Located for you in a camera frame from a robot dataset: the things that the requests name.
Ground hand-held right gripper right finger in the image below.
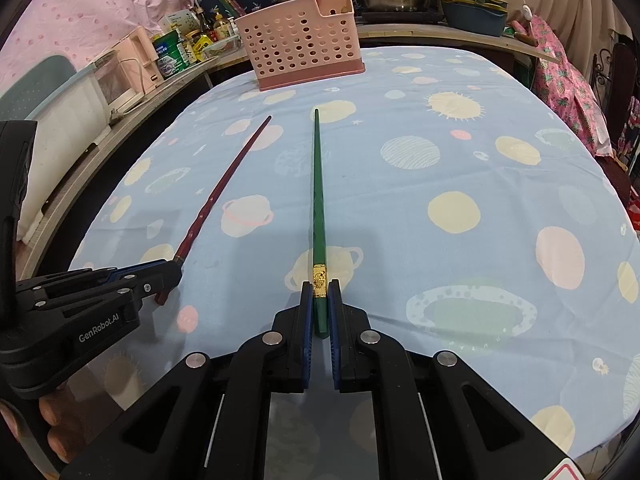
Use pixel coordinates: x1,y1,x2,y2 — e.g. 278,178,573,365
327,279,572,480

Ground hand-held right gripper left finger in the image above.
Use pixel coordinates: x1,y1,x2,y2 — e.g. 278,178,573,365
59,282,315,480

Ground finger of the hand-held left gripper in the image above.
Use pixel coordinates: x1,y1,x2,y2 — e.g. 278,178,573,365
14,258,172,297
31,261,183,322

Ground pink perforated plastic basket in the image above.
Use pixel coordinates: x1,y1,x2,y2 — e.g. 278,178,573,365
233,0,366,92

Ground person's left hand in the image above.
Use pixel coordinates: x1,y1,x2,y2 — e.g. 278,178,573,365
38,384,104,463

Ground white storage box blue rim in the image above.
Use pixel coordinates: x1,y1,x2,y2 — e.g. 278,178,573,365
20,66,114,223

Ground blue planet print tablecloth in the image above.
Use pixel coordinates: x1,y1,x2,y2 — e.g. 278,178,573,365
66,45,640,462

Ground teal perforated plastic chair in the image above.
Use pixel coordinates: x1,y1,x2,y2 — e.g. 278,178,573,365
0,54,77,122

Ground green tin can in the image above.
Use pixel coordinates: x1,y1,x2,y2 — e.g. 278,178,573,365
151,29,189,79

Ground pink electric kettle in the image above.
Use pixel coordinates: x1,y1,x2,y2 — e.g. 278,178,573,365
111,26,156,69

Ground yellow seasoning packet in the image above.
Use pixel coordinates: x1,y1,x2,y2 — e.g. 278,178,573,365
192,34,214,62

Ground white green printed box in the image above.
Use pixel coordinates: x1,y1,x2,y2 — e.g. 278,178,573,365
159,9,201,37

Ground pink dotted curtain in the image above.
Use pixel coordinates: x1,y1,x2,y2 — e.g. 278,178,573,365
0,0,222,97

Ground black induction cooker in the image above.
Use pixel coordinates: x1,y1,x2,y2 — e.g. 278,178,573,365
359,7,447,24

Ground pink floral cloth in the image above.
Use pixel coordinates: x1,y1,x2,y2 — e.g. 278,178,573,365
529,14,617,162

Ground dark blue plastic basin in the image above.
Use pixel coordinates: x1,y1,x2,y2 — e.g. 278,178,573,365
439,0,508,38

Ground colourful hanging clothes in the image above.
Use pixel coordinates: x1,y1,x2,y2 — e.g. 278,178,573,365
619,94,640,173

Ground black metal chair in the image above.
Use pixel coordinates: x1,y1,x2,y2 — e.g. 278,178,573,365
591,41,640,196

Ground white power cable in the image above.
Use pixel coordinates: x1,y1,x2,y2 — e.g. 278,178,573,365
106,56,152,127

